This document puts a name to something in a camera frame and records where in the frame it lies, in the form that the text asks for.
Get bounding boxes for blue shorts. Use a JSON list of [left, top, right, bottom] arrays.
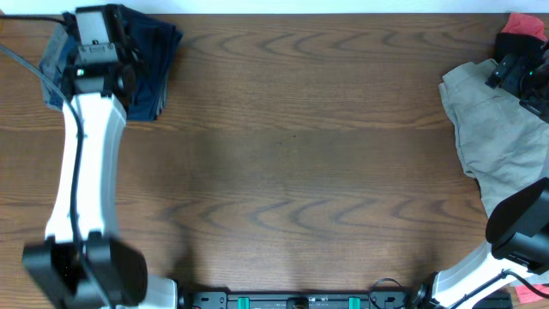
[[46, 6, 184, 123]]

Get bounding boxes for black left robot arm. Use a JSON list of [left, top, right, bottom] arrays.
[[22, 4, 180, 308]]

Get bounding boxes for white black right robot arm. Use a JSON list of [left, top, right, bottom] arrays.
[[414, 54, 548, 308]]

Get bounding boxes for black garment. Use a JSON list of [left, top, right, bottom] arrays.
[[493, 33, 546, 63]]

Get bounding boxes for folded grey shorts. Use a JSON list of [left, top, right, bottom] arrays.
[[37, 23, 169, 113]]

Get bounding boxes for red garment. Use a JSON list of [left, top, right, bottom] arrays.
[[502, 12, 547, 41]]

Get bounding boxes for light grey shorts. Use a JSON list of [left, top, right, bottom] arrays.
[[438, 59, 548, 215]]

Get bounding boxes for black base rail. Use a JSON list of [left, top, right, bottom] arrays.
[[178, 288, 407, 309]]

